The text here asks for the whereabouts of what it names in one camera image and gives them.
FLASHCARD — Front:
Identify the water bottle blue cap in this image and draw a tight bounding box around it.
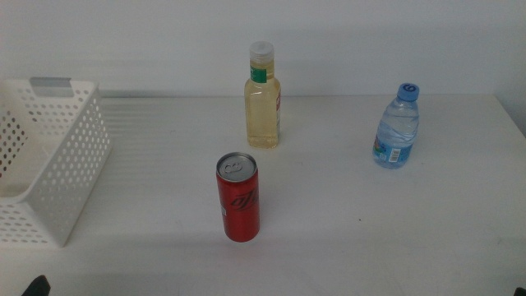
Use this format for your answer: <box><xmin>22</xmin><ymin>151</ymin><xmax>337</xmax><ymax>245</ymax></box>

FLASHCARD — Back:
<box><xmin>371</xmin><ymin>82</ymin><xmax>421</xmax><ymax>170</ymax></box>

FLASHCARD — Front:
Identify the red soda can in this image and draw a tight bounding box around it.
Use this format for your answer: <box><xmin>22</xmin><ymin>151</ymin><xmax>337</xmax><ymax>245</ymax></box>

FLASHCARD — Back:
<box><xmin>215</xmin><ymin>152</ymin><xmax>261</xmax><ymax>243</ymax></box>

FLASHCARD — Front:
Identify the yellow liquid bottle white cap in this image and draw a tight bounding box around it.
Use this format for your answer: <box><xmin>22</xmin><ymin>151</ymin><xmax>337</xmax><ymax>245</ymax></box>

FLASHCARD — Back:
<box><xmin>243</xmin><ymin>40</ymin><xmax>283</xmax><ymax>150</ymax></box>

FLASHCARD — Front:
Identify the white perforated plastic basket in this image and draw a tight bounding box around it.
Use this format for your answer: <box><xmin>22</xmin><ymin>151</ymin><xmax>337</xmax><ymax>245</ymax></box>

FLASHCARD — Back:
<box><xmin>0</xmin><ymin>76</ymin><xmax>113</xmax><ymax>249</ymax></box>

